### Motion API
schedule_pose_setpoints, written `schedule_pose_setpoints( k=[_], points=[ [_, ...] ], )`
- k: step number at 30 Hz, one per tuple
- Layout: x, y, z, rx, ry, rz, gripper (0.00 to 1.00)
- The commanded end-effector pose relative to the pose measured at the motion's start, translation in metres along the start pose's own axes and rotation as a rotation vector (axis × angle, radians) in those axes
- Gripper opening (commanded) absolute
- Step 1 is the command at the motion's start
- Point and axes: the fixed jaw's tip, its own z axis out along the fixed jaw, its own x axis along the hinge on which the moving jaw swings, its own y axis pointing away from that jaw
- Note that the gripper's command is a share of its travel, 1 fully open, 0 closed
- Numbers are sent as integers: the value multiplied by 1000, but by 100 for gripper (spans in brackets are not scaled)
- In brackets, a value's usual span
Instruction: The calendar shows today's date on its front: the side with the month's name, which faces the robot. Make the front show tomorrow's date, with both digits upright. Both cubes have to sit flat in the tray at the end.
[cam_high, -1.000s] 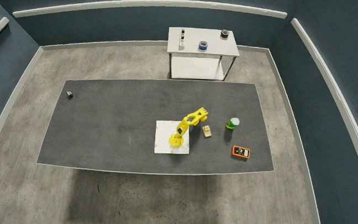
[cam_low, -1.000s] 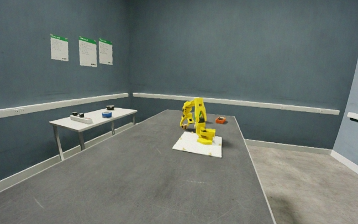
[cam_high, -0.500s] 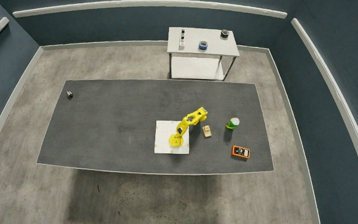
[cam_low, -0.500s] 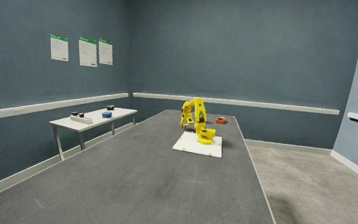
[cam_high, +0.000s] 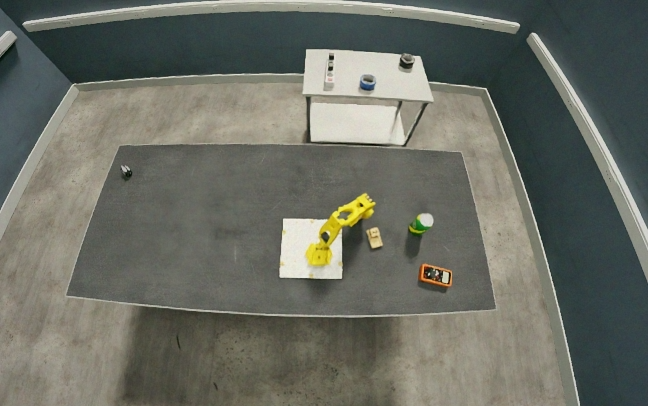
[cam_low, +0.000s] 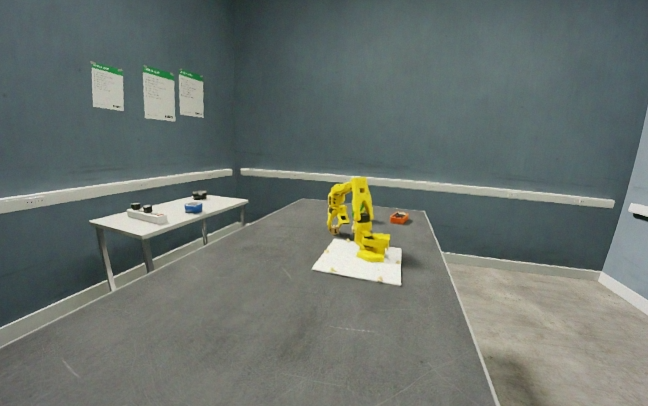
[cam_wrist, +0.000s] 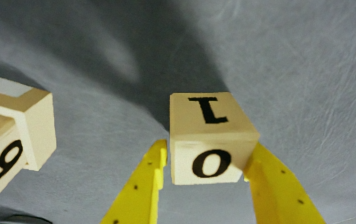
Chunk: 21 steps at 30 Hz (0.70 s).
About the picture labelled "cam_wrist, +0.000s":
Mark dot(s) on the cream number cube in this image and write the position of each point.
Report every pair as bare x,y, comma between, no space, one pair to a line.
211,138
12,154

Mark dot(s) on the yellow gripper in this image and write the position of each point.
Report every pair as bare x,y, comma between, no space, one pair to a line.
278,197

